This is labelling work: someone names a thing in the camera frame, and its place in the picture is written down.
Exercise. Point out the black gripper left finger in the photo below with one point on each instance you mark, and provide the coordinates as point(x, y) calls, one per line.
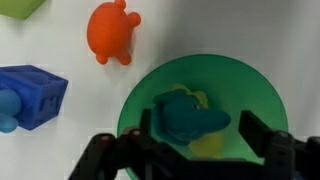
point(126, 156)

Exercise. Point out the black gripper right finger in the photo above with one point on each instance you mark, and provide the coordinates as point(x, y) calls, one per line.
point(286, 156)

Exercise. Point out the yellow rubber toy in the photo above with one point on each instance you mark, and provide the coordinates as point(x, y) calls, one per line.
point(210, 146)

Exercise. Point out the green translucent bowl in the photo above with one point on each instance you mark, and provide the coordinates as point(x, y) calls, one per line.
point(233, 83)

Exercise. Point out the orange rubber animal toy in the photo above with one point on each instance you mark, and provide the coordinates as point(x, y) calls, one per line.
point(108, 31)

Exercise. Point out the light blue rubber toy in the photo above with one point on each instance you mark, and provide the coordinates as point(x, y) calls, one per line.
point(8, 105)

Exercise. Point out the blue hollow cube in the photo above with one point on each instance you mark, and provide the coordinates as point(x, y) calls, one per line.
point(40, 96)

